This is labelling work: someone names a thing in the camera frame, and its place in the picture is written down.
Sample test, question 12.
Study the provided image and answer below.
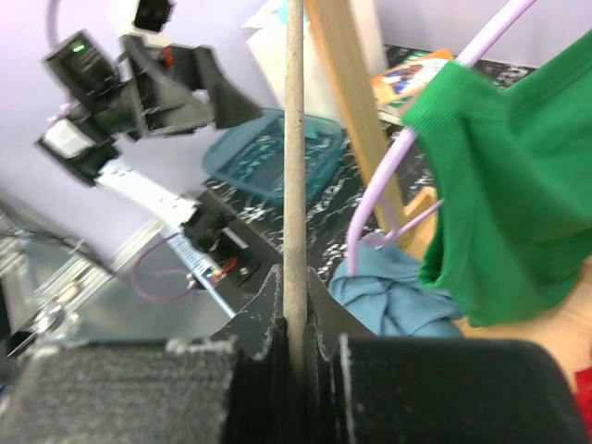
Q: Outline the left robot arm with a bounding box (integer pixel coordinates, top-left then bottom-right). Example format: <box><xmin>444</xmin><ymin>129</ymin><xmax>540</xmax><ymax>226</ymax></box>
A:
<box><xmin>35</xmin><ymin>30</ymin><xmax>264</xmax><ymax>228</ymax></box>

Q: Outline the wooden clothes rack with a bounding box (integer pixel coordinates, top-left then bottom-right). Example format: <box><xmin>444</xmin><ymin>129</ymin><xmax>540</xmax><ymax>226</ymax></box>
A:
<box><xmin>304</xmin><ymin>1</ymin><xmax>591</xmax><ymax>375</ymax></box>

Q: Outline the green tank top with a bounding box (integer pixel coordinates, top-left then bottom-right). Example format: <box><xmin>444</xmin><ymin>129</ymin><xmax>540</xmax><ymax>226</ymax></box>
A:
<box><xmin>403</xmin><ymin>34</ymin><xmax>591</xmax><ymax>327</ymax></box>

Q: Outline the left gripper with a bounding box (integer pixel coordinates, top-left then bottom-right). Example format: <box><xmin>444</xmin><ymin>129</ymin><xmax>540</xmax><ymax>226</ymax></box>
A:
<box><xmin>115</xmin><ymin>34</ymin><xmax>263</xmax><ymax>139</ymax></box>

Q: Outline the red tank top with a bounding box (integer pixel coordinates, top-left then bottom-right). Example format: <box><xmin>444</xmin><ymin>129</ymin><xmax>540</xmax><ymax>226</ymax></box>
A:
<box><xmin>574</xmin><ymin>367</ymin><xmax>592</xmax><ymax>415</ymax></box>

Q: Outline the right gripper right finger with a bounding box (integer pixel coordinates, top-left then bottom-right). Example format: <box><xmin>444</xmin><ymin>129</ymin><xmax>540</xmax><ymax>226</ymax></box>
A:
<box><xmin>307</xmin><ymin>271</ymin><xmax>590</xmax><ymax>443</ymax></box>

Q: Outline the white box stand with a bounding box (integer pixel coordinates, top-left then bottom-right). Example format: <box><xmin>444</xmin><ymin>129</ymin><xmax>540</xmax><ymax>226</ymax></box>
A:
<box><xmin>242</xmin><ymin>1</ymin><xmax>341</xmax><ymax>123</ymax></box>

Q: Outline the teal plastic bin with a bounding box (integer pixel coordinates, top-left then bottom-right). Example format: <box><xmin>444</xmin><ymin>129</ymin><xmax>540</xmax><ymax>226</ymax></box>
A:
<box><xmin>202</xmin><ymin>108</ymin><xmax>345</xmax><ymax>205</ymax></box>

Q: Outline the blue tank top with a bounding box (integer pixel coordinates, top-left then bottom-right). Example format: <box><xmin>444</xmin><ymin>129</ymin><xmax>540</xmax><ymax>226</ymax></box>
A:
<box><xmin>327</xmin><ymin>242</ymin><xmax>463</xmax><ymax>339</ymax></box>

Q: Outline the orange top book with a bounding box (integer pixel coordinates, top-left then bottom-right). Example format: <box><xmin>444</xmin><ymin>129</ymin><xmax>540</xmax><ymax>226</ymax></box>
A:
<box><xmin>371</xmin><ymin>49</ymin><xmax>453</xmax><ymax>105</ymax></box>

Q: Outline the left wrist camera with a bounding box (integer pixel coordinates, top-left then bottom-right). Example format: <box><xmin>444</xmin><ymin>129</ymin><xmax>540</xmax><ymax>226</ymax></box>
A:
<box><xmin>108</xmin><ymin>0</ymin><xmax>176</xmax><ymax>48</ymax></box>

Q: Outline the purple hanger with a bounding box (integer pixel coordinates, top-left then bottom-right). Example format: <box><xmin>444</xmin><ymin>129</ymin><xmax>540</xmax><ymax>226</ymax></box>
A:
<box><xmin>347</xmin><ymin>0</ymin><xmax>535</xmax><ymax>276</ymax></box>

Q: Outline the green bottom book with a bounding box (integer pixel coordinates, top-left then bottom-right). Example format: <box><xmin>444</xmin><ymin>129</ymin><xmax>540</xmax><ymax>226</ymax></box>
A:
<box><xmin>376</xmin><ymin>97</ymin><xmax>415</xmax><ymax>125</ymax></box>

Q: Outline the grey hanger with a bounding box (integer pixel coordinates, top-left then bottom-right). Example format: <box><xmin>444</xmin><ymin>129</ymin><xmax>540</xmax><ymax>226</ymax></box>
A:
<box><xmin>283</xmin><ymin>0</ymin><xmax>307</xmax><ymax>378</ymax></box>

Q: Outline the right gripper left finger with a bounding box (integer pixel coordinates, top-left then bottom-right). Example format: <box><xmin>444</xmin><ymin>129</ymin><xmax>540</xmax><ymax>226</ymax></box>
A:
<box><xmin>1</xmin><ymin>266</ymin><xmax>284</xmax><ymax>443</ymax></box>

